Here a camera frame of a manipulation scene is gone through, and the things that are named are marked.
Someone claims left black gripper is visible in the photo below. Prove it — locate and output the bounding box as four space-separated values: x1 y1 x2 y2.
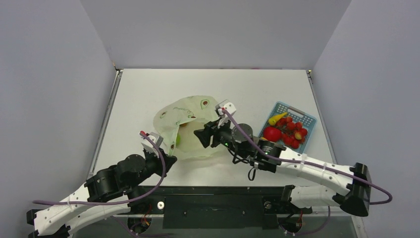
127 147 178 190

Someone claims small green fake fruit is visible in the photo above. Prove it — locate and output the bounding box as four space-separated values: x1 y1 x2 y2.
175 134 181 147

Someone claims pale green plastic bag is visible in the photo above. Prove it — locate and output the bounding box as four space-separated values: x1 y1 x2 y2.
153 95 224 160

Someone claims red fake apple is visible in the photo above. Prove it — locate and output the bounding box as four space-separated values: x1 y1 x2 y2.
263 126 282 142

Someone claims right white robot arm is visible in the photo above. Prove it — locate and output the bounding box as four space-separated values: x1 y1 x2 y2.
194 121 371 217

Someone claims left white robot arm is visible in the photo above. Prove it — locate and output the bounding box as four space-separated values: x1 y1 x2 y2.
26 151 177 238

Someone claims small yellow fake pepper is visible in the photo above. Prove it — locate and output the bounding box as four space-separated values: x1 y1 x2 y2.
267 112 288 126

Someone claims red fake grape bunch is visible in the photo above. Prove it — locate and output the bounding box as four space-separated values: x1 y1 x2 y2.
275 116 309 149

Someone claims blue plastic basket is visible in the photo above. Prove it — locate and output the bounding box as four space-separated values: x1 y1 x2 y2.
259 102 317 153

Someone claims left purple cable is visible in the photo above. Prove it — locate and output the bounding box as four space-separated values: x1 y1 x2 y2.
32 131 167 207

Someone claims purple cable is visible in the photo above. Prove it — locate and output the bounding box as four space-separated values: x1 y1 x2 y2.
221 108 393 206
32 131 167 207

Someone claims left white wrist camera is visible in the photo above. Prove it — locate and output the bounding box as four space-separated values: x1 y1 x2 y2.
139 131 163 157

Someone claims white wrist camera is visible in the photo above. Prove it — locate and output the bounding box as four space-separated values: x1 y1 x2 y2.
215 99 237 128
139 131 163 157

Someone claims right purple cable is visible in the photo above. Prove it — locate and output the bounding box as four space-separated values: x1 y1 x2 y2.
221 108 393 206

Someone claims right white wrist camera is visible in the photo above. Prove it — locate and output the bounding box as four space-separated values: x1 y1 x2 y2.
215 99 237 128

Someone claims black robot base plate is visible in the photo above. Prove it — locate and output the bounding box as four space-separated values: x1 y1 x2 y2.
124 185 313 229

